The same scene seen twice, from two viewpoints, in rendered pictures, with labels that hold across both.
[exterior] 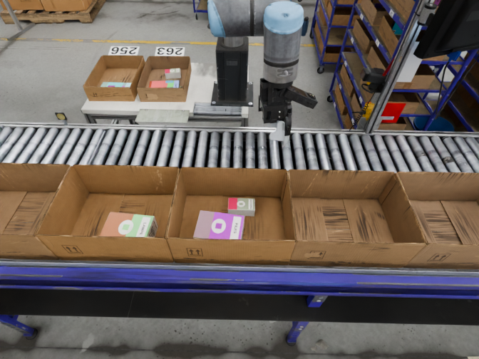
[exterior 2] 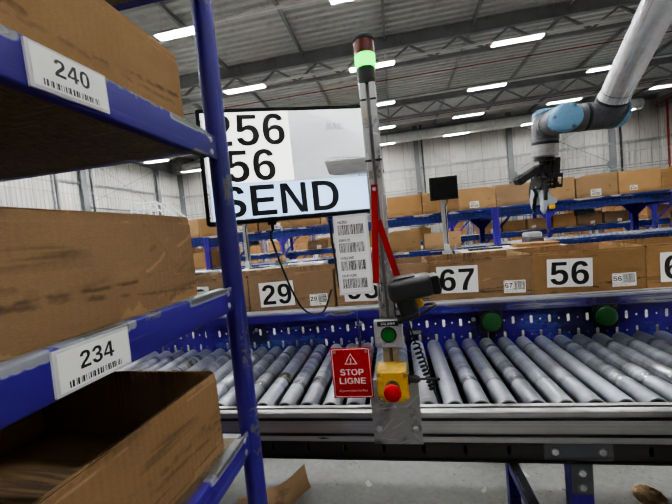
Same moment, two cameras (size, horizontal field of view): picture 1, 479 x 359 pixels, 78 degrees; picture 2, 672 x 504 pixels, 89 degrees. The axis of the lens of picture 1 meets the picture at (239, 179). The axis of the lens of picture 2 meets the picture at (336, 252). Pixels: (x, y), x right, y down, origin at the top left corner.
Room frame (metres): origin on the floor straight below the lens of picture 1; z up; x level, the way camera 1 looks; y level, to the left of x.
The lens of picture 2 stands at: (2.16, -0.69, 1.20)
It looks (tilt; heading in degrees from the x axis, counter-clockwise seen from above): 3 degrees down; 190
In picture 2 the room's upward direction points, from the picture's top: 6 degrees counter-clockwise
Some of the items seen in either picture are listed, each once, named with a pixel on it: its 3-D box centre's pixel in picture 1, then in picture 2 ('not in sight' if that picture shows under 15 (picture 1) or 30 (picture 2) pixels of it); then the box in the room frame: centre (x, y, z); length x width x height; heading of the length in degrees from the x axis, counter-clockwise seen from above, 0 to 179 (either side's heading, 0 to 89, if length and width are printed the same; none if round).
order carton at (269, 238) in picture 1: (232, 214); (568, 267); (0.58, 0.02, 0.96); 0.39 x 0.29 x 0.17; 90
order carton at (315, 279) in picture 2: not in sight; (299, 286); (0.57, -1.16, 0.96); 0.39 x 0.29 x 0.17; 89
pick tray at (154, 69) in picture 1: (166, 77); not in sight; (1.72, 0.48, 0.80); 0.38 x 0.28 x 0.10; 1
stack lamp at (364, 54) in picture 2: not in sight; (364, 56); (1.30, -0.72, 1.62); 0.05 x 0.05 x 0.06
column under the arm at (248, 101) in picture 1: (232, 70); not in sight; (1.63, 0.05, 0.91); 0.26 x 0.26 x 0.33; 89
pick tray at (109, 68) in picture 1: (117, 77); not in sight; (1.72, 0.80, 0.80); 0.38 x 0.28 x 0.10; 1
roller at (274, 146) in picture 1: (275, 167); (574, 367); (1.03, -0.18, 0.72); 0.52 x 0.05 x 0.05; 0
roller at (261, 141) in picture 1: (262, 167); (598, 366); (1.03, -0.12, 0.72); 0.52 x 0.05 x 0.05; 0
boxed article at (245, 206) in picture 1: (241, 207); not in sight; (0.65, -0.01, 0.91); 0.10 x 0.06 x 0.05; 90
